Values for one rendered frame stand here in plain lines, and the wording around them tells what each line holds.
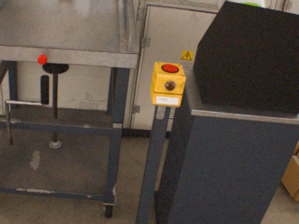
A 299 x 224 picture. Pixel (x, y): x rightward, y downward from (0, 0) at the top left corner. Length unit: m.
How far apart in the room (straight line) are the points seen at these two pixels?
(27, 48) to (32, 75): 0.84
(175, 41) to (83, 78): 0.52
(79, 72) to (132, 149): 0.52
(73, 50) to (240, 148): 0.65
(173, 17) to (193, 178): 0.86
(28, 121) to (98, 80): 0.72
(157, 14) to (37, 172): 0.94
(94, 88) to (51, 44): 0.86
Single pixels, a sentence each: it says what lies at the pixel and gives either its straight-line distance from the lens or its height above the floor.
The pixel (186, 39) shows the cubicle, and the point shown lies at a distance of 2.02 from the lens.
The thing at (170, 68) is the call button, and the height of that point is 0.91.
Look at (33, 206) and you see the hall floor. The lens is 1.89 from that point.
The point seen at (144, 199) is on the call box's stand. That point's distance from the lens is 1.40.
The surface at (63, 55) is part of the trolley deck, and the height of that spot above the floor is 0.82.
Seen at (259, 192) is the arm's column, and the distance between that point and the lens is 1.56.
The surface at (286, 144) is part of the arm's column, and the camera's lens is 1.43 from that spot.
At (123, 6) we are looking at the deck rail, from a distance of 1.71.
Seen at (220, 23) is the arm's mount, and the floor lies 1.03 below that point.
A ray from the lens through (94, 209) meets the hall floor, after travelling 1.88.
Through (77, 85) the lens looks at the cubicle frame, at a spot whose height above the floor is 0.31.
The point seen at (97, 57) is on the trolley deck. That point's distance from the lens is 1.30.
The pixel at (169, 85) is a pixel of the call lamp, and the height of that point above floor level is 0.88.
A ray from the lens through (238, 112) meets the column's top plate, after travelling 1.28.
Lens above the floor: 1.40
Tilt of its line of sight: 33 degrees down
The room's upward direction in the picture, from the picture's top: 10 degrees clockwise
